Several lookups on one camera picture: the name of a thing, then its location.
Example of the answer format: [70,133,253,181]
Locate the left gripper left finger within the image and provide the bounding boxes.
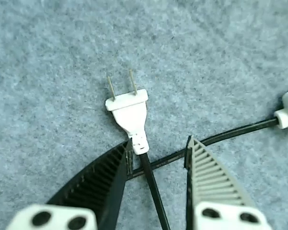
[5,139,134,230]

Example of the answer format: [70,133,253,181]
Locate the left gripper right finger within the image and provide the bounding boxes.
[183,135,274,230]

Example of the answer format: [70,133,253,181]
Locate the black cord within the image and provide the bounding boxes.
[128,118,279,180]
[139,152,171,230]

